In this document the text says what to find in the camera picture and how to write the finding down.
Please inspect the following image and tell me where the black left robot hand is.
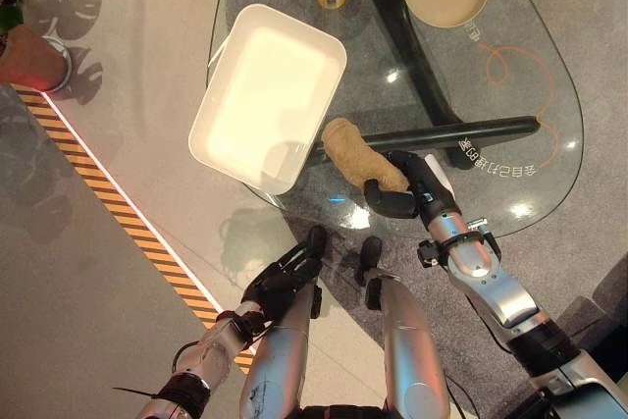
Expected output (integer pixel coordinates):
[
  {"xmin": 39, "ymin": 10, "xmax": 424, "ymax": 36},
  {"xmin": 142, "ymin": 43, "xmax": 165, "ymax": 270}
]
[{"xmin": 240, "ymin": 239, "xmax": 324, "ymax": 322}]

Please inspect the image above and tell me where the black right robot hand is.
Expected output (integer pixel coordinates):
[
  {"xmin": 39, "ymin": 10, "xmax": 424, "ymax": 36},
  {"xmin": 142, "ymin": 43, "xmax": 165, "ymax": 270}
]
[{"xmin": 363, "ymin": 149, "xmax": 456, "ymax": 220}]

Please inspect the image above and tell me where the tan cloth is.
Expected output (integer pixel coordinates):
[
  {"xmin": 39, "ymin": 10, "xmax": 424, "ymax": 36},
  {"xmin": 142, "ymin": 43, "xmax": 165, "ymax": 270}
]
[{"xmin": 321, "ymin": 117, "xmax": 411, "ymax": 193}]

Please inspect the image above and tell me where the white rectangular basket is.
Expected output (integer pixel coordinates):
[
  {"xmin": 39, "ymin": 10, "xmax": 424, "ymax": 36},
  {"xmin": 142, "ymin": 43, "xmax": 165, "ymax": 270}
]
[{"xmin": 187, "ymin": 3, "xmax": 348, "ymax": 196}]

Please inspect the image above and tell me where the silver left robot leg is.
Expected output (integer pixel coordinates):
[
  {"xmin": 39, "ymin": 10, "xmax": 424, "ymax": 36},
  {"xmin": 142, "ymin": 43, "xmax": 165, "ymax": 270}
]
[{"xmin": 238, "ymin": 225, "xmax": 329, "ymax": 419}]

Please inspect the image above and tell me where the black table base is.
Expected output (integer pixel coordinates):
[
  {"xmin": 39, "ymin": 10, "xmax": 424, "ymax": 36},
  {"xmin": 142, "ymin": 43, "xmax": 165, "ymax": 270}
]
[{"xmin": 307, "ymin": 0, "xmax": 541, "ymax": 171}]

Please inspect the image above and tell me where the black yellow hazard tape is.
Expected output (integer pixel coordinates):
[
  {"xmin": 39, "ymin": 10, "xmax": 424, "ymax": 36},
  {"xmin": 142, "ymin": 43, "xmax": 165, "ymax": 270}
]
[{"xmin": 10, "ymin": 83, "xmax": 255, "ymax": 375}]

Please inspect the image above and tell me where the potted plant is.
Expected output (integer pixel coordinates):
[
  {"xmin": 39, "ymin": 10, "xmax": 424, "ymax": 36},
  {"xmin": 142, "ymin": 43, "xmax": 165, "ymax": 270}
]
[{"xmin": 0, "ymin": 0, "xmax": 75, "ymax": 94}]

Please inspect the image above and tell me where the orange string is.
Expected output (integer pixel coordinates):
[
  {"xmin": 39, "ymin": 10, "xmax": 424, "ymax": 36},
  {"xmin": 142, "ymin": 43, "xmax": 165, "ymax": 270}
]
[{"xmin": 479, "ymin": 42, "xmax": 560, "ymax": 164}]

